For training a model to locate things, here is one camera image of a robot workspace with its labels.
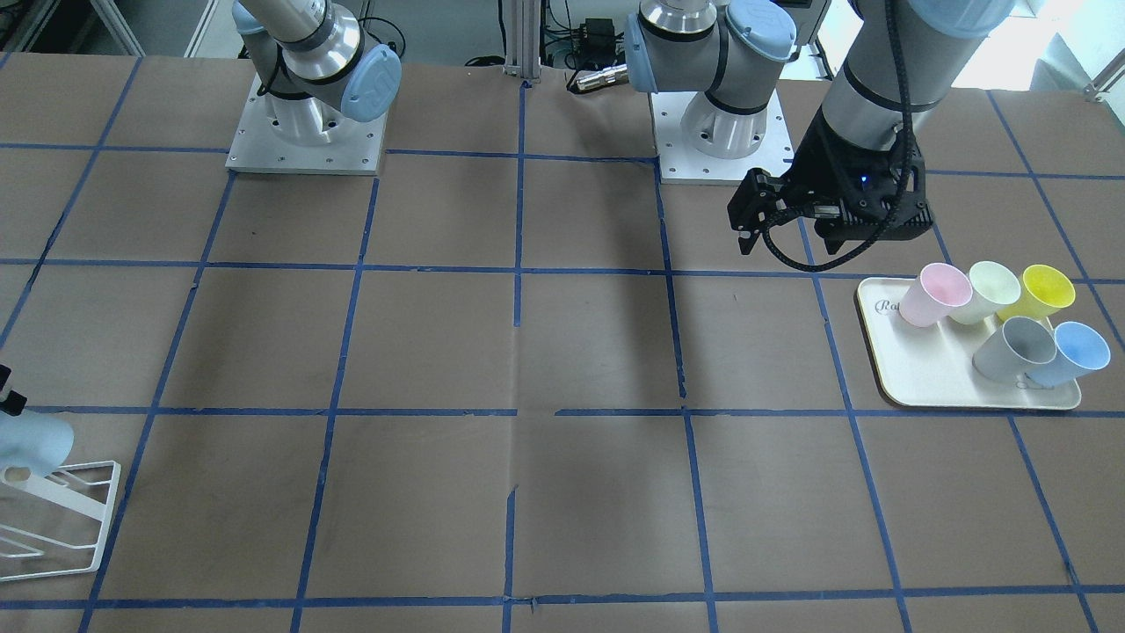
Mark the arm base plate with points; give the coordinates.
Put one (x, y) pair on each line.
(303, 137)
(698, 144)

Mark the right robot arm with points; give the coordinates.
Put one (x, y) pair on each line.
(147, 276)

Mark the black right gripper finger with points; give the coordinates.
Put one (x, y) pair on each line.
(11, 401)

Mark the pink plastic cup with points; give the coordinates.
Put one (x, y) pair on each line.
(938, 290)

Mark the aluminium frame post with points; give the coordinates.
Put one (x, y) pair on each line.
(522, 39)

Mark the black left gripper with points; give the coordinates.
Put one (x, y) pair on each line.
(816, 164)

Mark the grey plastic cup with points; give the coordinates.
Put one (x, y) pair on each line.
(1018, 345)

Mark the pale green plastic cup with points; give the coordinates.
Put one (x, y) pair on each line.
(994, 286)

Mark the cream white serving tray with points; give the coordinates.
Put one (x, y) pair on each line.
(932, 367)

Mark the yellow plastic cup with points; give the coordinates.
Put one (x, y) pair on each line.
(1044, 290)

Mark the white wire cup rack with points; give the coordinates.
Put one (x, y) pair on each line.
(58, 524)

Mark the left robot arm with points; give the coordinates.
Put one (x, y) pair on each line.
(900, 66)

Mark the light blue plastic cup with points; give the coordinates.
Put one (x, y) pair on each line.
(33, 444)

